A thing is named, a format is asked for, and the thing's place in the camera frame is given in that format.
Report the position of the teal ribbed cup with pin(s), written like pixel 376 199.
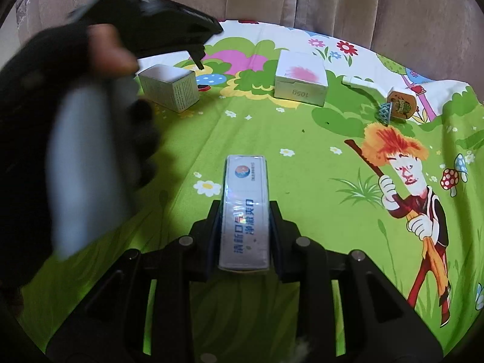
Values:
pixel 383 113

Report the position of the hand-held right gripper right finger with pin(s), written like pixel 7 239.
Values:
pixel 275 242

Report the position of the person's left hand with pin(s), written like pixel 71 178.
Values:
pixel 26 140

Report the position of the white small flat packet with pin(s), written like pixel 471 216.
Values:
pixel 359 82

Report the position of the white box with blue print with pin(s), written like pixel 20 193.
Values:
pixel 245 215

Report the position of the brown small printed box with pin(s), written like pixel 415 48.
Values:
pixel 402 104

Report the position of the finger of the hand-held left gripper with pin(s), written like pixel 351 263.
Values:
pixel 197 57
pixel 206 26

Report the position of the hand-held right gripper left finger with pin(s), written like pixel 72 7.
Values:
pixel 211 242

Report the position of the green cartoon printed blanket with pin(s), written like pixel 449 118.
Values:
pixel 302 140

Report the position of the white box with pink print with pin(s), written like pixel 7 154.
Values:
pixel 300 79

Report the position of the grey open cardboard box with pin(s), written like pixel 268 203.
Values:
pixel 170 89

